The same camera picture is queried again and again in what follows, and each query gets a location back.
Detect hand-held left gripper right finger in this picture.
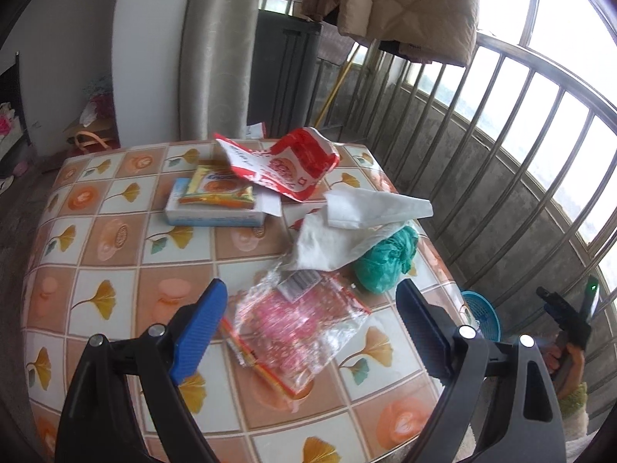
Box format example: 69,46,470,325
395,279,567,463

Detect light blue cardboard box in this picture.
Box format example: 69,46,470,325
164,177,283,227

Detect pink floral blanket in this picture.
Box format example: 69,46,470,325
0,101,25,138

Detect grey curtain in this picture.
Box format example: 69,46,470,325
178,0,266,143

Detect table with patterned tablecloth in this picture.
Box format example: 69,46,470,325
22,139,475,463

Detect person's right hand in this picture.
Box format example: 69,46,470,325
547,342,585,387

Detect person's right forearm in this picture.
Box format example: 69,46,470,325
556,381,596,463

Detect blue mesh wastebasket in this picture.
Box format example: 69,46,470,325
460,290,502,343

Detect metal balcony railing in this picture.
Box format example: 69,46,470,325
308,0,617,396

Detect brown bag orange handles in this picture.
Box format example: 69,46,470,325
65,123,120,157

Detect red white snack bag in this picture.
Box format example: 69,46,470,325
213,127,341,202

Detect yellow broom handle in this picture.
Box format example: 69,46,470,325
313,43,360,126

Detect yellow biscuit packet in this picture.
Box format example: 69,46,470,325
178,164,257,210

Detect thin white plastic bag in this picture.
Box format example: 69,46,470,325
282,210,406,273

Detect clear pink printed wrapper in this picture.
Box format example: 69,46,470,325
234,260,372,394

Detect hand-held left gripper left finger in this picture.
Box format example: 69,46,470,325
54,279,228,463

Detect beige quilted jacket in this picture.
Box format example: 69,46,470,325
301,0,482,67

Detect dark grey cabinet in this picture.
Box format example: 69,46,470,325
246,10,323,138

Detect black bed headboard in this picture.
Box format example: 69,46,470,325
0,51,32,165

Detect pink white cloth pile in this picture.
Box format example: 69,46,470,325
79,77,119,128

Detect thin orange yellow wrapper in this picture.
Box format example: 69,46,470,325
221,318,295,399

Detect crumpled green plastic bag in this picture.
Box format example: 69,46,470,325
352,224,420,295

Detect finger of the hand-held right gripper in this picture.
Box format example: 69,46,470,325
536,286,592,346

